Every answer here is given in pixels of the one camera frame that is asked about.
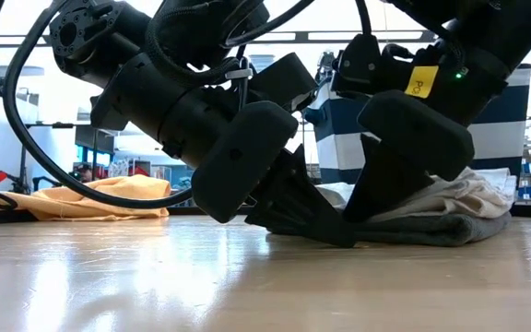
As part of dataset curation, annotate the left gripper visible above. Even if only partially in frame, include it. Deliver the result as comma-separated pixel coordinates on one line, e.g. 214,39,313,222
89,51,357,249

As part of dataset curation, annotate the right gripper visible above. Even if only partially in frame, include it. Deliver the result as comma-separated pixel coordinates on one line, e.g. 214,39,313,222
332,32,509,224

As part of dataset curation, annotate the grey kitchen towel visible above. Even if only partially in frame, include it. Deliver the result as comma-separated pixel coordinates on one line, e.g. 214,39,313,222
268,210,513,248

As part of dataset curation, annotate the white cloth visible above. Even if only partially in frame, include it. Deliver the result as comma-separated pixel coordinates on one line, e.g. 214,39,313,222
315,166,518,223

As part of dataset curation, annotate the yellow towel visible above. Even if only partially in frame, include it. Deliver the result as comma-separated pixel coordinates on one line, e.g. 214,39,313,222
0,174,172,222

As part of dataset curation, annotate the navy white striped fabric bin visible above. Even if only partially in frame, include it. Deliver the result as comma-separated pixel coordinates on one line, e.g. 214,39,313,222
304,63,531,186

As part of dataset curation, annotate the small black mounted device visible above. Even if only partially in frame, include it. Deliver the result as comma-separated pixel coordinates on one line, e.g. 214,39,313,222
316,50,338,83

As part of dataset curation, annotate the blue lit screen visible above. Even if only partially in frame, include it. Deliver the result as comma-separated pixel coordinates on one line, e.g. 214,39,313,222
75,145,112,168

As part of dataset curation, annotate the yellow cable label tag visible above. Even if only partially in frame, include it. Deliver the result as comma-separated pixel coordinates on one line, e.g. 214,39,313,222
404,65,440,100

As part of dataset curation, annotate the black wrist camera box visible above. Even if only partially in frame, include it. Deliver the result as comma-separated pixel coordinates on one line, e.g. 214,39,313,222
246,51,319,113

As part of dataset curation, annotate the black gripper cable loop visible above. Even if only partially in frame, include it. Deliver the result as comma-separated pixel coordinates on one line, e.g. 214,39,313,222
222,0,373,48
2,0,194,210

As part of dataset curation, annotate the black background table frame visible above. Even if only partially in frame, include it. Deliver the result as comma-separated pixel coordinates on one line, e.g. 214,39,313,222
18,120,124,195

